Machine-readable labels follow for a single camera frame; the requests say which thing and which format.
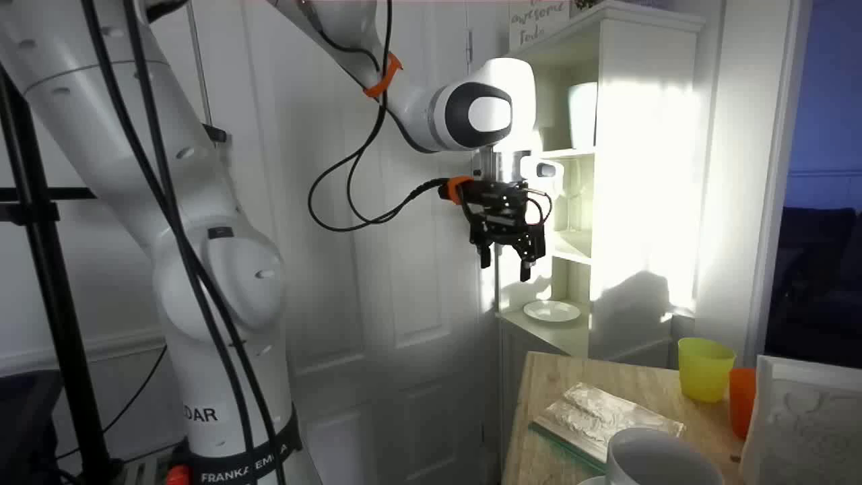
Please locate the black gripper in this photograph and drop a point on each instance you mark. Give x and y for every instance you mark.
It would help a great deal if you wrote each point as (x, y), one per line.
(508, 229)

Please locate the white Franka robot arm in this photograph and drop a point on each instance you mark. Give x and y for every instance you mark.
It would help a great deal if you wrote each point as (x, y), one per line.
(215, 270)

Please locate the yellow plastic cup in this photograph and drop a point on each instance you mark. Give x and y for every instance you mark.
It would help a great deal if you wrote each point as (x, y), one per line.
(704, 369)

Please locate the orange plastic cup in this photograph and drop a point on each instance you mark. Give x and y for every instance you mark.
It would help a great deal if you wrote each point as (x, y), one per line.
(742, 405)

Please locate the white plate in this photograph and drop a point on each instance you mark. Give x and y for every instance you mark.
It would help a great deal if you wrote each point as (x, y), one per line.
(553, 311)

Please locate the white panel door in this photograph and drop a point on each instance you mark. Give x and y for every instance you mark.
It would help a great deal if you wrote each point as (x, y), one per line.
(405, 297)

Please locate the white shelf cabinet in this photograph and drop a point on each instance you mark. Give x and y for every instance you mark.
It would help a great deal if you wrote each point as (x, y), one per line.
(646, 179)

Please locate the clear plastic zip bag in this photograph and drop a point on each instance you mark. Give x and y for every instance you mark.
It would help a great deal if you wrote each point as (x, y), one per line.
(607, 417)

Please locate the white lettered sign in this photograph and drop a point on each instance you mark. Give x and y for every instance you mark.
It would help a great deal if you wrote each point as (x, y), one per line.
(539, 23)

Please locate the dark sofa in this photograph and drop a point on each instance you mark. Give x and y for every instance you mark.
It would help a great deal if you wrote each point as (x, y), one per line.
(817, 287)

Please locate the red stop button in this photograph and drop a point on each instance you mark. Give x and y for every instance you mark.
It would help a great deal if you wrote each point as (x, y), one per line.
(179, 475)

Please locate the black tripod stand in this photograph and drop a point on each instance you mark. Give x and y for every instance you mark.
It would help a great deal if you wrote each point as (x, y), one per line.
(50, 270)

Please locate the black bag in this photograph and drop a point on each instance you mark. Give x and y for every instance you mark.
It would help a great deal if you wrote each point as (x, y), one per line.
(28, 432)

